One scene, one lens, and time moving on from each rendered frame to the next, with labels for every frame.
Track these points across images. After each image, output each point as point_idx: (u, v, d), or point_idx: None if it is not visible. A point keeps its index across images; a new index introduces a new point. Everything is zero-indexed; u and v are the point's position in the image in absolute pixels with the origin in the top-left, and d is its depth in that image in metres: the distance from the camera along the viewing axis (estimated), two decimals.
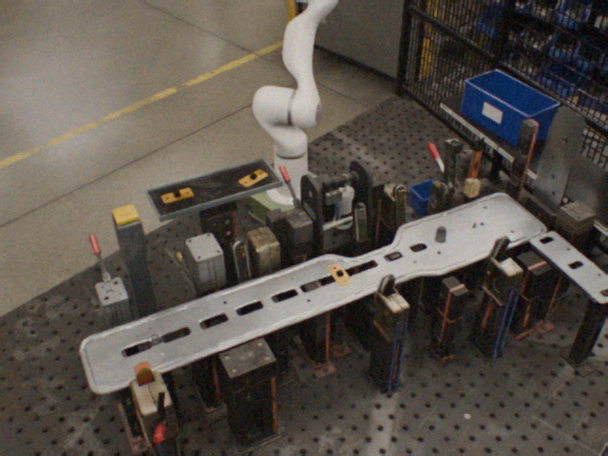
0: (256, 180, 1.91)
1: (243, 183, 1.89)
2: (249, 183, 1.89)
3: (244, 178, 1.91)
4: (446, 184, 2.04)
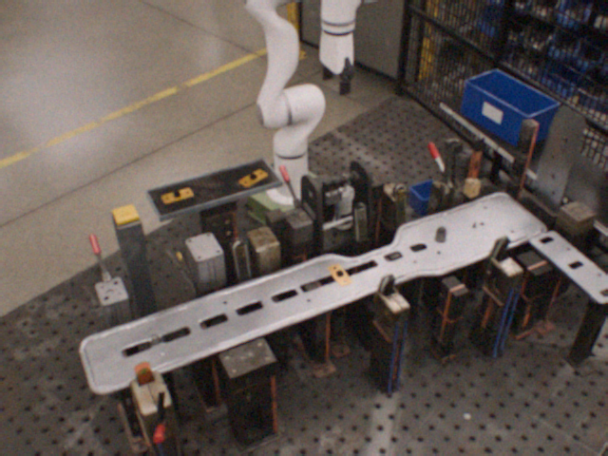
0: (256, 180, 1.91)
1: (243, 183, 1.89)
2: (249, 183, 1.89)
3: (244, 178, 1.91)
4: (446, 184, 2.04)
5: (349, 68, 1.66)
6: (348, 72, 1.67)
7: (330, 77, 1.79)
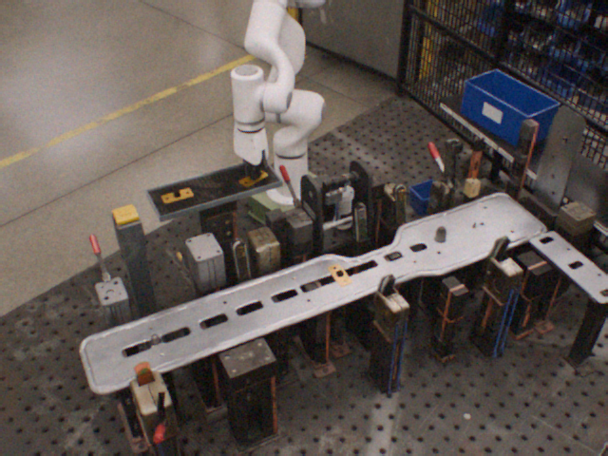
0: (256, 180, 1.91)
1: (244, 183, 1.89)
2: (249, 183, 1.89)
3: (244, 178, 1.91)
4: (446, 184, 2.04)
5: (263, 162, 1.83)
6: (260, 163, 1.84)
7: None
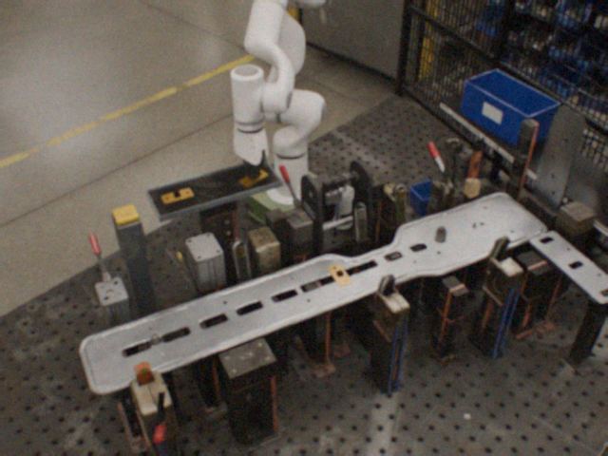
0: (256, 180, 1.91)
1: (243, 183, 1.89)
2: (249, 183, 1.89)
3: (244, 178, 1.91)
4: (446, 184, 2.04)
5: (263, 162, 1.83)
6: (260, 163, 1.84)
7: None
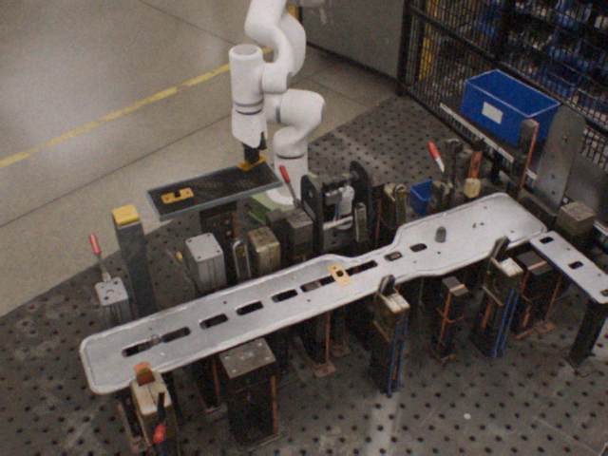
0: (255, 163, 1.87)
1: (242, 167, 1.86)
2: (247, 167, 1.86)
3: (243, 161, 1.88)
4: (446, 184, 2.04)
5: (262, 145, 1.79)
6: (259, 146, 1.80)
7: None
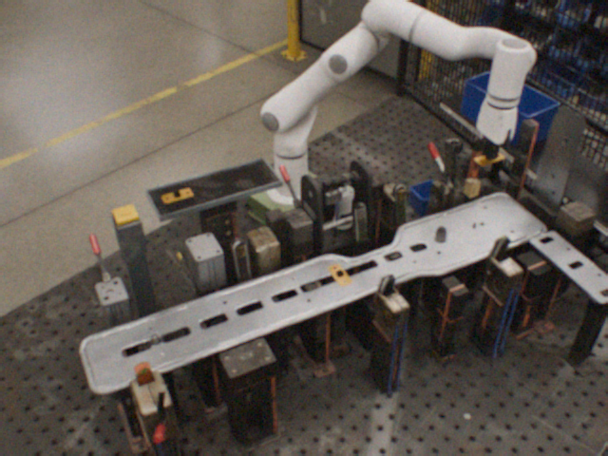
0: (491, 161, 1.83)
1: (479, 161, 1.82)
2: (484, 162, 1.82)
3: (480, 157, 1.84)
4: (446, 184, 2.04)
5: (506, 143, 1.75)
6: (503, 143, 1.76)
7: (489, 153, 1.84)
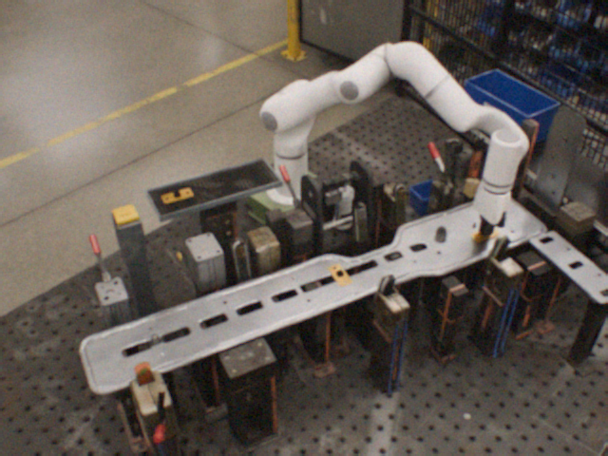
0: (487, 237, 1.95)
1: (475, 237, 1.94)
2: (480, 238, 1.94)
3: (476, 232, 1.96)
4: (446, 184, 2.04)
5: (501, 223, 1.87)
6: (498, 223, 1.88)
7: (484, 229, 1.96)
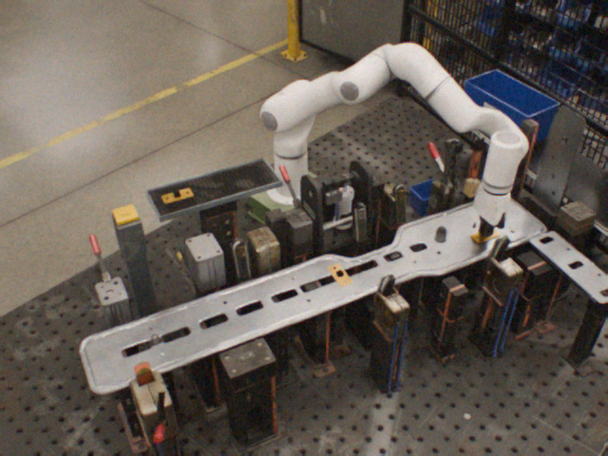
0: (487, 237, 1.95)
1: (475, 238, 1.95)
2: (480, 239, 1.94)
3: (476, 233, 1.97)
4: (446, 184, 2.04)
5: (501, 224, 1.87)
6: (498, 224, 1.88)
7: (484, 230, 1.96)
